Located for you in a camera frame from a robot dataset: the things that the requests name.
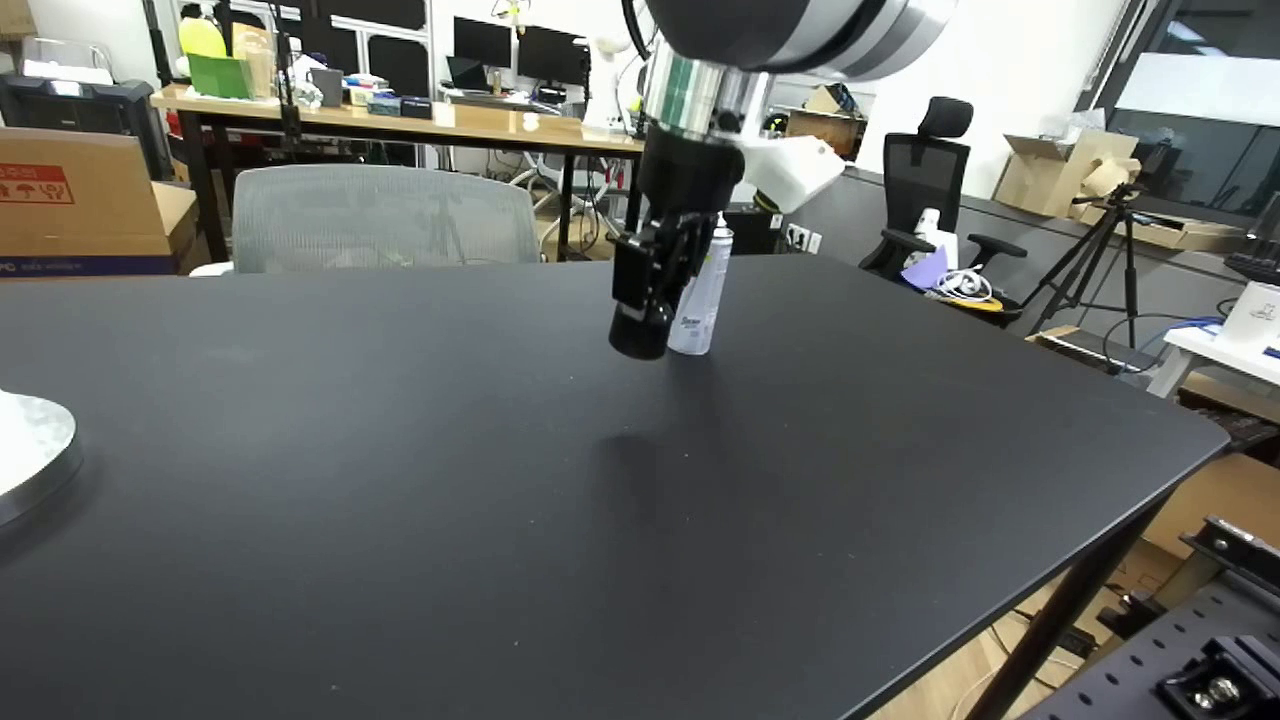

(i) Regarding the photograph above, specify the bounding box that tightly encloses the open cardboard box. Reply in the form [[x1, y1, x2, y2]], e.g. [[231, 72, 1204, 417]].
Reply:
[[996, 132, 1137, 217]]

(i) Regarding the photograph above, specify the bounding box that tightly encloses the black office chair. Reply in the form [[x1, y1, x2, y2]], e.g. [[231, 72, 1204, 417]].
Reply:
[[861, 97, 974, 290]]

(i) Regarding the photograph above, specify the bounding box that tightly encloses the brown cardboard box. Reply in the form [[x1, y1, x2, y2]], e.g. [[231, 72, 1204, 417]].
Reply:
[[0, 128, 207, 276]]

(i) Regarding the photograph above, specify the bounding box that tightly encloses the white plastic bottle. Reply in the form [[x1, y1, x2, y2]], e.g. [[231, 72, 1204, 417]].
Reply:
[[916, 210, 959, 274]]

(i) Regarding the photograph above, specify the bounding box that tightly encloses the grey mesh office chair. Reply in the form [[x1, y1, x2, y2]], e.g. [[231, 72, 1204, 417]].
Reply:
[[196, 164, 539, 276]]

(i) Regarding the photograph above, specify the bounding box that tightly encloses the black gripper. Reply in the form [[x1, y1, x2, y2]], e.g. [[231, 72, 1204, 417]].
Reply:
[[614, 125, 743, 323]]

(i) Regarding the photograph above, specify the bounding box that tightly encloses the black perforated metal rack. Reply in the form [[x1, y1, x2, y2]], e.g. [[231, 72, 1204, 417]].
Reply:
[[1023, 519, 1280, 720]]

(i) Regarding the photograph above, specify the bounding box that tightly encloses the black camera tripod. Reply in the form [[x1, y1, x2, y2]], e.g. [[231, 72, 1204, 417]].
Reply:
[[1023, 185, 1140, 344]]

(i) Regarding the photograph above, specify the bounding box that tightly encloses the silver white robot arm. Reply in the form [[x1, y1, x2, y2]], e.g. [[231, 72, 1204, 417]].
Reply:
[[614, 0, 959, 357]]

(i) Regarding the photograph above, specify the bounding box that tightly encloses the round silver metal plate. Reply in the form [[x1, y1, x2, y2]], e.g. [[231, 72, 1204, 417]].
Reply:
[[0, 387, 79, 529]]

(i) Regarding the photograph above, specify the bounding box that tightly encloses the wooden desk with monitors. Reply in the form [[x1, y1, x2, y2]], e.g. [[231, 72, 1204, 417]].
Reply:
[[153, 84, 644, 262]]

